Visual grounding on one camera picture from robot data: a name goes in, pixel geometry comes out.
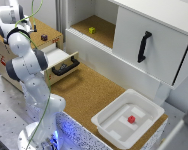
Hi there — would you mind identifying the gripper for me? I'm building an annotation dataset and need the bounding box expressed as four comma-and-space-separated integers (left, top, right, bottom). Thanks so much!
23, 15, 39, 34

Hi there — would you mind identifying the purple block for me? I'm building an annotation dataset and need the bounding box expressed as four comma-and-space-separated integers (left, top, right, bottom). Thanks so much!
40, 34, 49, 42

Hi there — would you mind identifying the wooden drawer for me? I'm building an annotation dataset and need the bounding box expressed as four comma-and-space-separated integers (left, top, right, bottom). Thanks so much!
39, 42, 81, 87

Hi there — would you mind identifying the wooden drawer box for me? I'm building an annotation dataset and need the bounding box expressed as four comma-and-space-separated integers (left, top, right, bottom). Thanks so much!
0, 18, 65, 93

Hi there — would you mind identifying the yellow block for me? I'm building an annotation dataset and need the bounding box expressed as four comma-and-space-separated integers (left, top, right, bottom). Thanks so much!
88, 26, 97, 35

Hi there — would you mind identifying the white cabinet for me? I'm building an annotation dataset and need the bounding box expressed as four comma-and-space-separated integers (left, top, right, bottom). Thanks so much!
64, 0, 188, 108

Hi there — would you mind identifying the white plastic box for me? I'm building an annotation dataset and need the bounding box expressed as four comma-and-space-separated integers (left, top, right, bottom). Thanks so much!
90, 88, 166, 150

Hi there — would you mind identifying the white sliding door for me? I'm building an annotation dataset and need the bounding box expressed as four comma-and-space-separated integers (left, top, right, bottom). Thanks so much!
112, 5, 188, 87

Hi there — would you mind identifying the pink block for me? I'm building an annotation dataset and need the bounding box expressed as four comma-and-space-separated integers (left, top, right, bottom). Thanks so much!
127, 115, 137, 125

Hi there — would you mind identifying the black drawer handle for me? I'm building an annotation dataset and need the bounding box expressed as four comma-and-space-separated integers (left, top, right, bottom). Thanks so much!
51, 55, 81, 77

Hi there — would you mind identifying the green cable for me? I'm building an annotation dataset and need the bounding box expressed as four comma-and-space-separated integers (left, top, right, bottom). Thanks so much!
13, 0, 53, 150

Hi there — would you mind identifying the black door handle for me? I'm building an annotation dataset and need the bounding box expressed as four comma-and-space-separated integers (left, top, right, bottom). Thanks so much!
137, 30, 153, 64

